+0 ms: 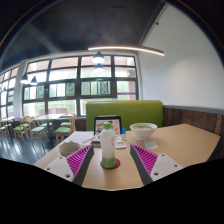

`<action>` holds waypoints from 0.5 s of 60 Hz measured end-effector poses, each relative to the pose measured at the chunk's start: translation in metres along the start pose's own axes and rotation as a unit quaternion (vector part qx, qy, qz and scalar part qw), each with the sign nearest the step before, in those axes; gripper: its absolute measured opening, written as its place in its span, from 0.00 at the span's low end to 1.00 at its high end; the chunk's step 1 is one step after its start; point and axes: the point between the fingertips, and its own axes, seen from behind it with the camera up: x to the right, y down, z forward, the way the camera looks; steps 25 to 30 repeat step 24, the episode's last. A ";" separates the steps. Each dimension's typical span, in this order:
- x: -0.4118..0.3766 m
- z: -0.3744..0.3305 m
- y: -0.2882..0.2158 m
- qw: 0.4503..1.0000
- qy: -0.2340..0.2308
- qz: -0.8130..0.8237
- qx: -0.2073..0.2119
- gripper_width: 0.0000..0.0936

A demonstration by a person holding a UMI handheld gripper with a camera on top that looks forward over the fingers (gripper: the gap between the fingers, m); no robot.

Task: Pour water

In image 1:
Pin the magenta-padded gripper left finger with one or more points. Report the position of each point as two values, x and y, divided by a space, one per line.
58 166

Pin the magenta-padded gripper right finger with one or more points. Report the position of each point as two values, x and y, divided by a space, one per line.
165 165

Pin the white green-capped drink bottle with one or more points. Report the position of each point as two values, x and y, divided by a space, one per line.
108 145

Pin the grey ceramic cup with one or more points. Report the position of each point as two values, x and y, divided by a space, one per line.
69 148

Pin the white paper slip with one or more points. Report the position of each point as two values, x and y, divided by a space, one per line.
151 144

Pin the white paper sheet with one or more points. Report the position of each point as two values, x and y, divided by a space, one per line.
80 137

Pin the white ceramic bowl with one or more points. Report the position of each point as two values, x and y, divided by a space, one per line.
143 131

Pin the group of green-seated wooden chairs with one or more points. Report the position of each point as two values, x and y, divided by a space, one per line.
36 129

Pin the flat round red coaster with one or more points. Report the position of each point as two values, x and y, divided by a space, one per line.
117 164

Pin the small white card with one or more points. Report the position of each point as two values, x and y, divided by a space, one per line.
120 144

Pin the wooden dining table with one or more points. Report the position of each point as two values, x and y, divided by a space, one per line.
50 117

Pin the small blue-capped bottle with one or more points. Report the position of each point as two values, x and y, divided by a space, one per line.
123 134

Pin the green upholstered bench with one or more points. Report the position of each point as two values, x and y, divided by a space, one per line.
133 111

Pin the long linear ceiling light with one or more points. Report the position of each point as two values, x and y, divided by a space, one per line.
133 49

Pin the black-framed window wall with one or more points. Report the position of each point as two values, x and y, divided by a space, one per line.
66 90

